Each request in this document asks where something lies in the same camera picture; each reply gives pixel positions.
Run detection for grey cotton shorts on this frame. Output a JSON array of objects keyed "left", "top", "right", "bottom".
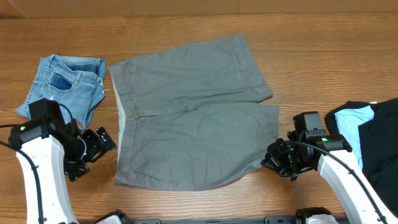
[{"left": 109, "top": 34, "right": 279, "bottom": 191}]

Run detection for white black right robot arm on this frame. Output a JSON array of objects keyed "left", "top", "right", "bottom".
[{"left": 261, "top": 134, "right": 397, "bottom": 223}]

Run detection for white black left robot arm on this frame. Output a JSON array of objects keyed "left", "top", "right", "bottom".
[{"left": 9, "top": 98, "right": 116, "bottom": 223}]

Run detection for folded blue denim shorts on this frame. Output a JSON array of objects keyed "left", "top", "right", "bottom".
[{"left": 16, "top": 54, "right": 106, "bottom": 129}]

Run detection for light blue garment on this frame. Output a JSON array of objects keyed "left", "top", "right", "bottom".
[{"left": 335, "top": 106, "right": 374, "bottom": 169}]

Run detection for black garment pile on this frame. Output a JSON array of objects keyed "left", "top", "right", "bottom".
[{"left": 325, "top": 98, "right": 397, "bottom": 215}]

